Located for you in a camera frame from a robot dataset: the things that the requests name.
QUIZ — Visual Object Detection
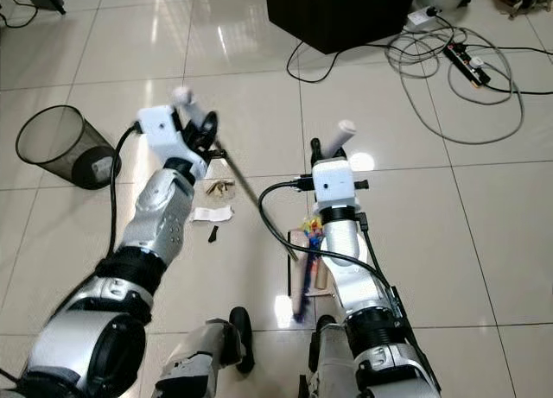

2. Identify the metal broom with white grip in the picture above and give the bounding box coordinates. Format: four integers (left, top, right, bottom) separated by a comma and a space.
172, 85, 317, 323

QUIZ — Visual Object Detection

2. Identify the crumpled brown paper scrap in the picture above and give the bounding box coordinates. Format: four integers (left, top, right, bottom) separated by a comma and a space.
204, 180, 237, 199

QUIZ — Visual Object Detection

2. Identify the blue yellow snack wrapper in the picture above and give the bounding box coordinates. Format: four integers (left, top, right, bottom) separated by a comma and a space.
300, 215, 326, 250

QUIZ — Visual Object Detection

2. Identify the white paper scrap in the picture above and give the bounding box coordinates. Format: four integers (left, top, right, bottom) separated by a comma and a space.
192, 205, 235, 224

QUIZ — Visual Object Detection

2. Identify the black box cabinet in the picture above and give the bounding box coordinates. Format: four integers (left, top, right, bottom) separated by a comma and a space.
264, 0, 418, 56

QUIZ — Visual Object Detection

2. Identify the black mesh waste basket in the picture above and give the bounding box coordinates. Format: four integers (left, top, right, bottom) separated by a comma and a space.
15, 104, 124, 191

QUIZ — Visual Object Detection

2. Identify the white plug adapter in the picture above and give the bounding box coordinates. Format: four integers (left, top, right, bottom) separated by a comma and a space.
405, 6, 441, 28

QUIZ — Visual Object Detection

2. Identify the black power strip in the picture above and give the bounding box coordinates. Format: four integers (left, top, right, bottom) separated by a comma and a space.
442, 41, 493, 87

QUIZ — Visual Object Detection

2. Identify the robot right leg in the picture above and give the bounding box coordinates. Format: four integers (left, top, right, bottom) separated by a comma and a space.
297, 315, 365, 398

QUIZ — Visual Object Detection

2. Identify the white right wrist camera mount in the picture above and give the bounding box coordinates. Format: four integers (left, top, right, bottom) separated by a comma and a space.
311, 159, 361, 212

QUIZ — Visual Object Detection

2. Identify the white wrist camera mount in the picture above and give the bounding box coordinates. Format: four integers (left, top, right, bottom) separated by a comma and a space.
311, 159, 361, 212
136, 104, 200, 163

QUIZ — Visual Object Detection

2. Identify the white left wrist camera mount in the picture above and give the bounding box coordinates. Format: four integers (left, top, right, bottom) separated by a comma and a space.
136, 104, 200, 163

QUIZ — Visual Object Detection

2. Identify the thin black floor cable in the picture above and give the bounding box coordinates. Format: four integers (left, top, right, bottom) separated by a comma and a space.
286, 39, 400, 85

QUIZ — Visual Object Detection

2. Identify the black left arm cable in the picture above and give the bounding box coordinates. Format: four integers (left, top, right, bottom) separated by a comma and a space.
109, 123, 143, 252

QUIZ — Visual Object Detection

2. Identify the grey coiled floor cable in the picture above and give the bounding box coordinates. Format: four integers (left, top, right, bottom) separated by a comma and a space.
387, 25, 525, 147

